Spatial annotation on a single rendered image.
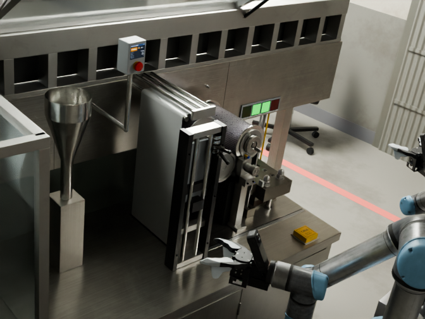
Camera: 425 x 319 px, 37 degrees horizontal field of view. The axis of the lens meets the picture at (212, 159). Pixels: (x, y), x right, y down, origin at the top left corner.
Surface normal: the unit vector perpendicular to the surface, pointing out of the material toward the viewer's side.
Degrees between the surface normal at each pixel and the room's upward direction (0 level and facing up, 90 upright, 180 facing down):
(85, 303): 0
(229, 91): 90
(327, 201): 0
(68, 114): 90
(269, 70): 90
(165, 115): 90
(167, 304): 0
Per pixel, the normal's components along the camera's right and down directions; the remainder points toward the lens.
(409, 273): -0.26, 0.30
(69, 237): 0.64, 0.43
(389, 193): 0.13, -0.87
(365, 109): -0.67, 0.28
